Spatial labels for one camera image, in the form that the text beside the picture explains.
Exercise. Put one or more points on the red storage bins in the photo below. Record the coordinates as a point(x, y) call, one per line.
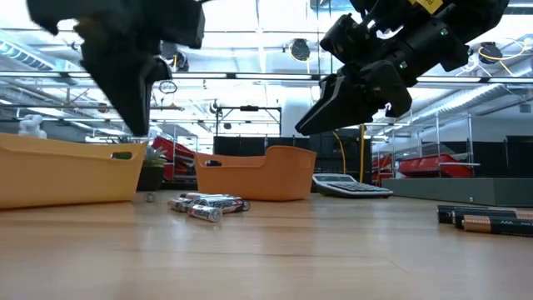
point(175, 152)
point(433, 164)

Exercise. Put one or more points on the silver AAA battery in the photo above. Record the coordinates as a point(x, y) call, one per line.
point(227, 205)
point(204, 213)
point(178, 205)
point(150, 197)
point(200, 195)

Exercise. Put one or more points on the grey desk calculator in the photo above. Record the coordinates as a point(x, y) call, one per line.
point(350, 187)

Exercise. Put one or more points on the metal shelf rack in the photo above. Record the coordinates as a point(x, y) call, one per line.
point(437, 137)

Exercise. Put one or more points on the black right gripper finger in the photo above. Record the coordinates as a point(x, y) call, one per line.
point(366, 100)
point(322, 100)

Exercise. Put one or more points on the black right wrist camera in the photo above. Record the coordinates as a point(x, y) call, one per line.
point(343, 39)

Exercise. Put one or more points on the small potted succulent plant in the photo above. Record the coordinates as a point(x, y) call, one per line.
point(150, 175)

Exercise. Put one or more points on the black copper AAA battery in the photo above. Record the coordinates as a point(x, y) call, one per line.
point(460, 218)
point(443, 214)
point(499, 227)

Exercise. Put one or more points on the white figure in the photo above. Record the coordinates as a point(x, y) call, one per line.
point(32, 127)

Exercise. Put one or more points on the orange plastic basket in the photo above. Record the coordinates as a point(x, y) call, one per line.
point(258, 175)

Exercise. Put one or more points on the black background frame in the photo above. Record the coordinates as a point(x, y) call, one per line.
point(249, 108)

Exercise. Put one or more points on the yellow plastic basket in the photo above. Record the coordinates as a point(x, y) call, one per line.
point(62, 175)

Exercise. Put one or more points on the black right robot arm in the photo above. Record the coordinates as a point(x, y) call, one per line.
point(479, 16)

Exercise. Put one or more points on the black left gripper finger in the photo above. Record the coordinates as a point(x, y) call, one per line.
point(160, 68)
point(125, 91)

